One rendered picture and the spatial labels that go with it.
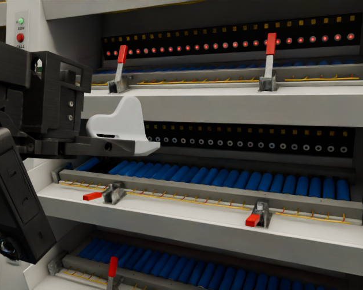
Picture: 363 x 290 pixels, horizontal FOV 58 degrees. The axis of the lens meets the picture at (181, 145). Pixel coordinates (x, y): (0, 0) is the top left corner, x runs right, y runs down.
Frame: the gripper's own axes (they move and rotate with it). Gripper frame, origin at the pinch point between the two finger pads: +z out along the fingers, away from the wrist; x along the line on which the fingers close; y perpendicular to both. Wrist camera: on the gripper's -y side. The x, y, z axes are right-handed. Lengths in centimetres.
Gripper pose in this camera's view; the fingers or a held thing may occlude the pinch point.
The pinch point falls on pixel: (112, 148)
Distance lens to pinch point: 38.7
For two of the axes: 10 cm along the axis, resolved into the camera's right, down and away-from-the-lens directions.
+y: 0.6, -10.0, 0.1
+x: -9.1, -0.6, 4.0
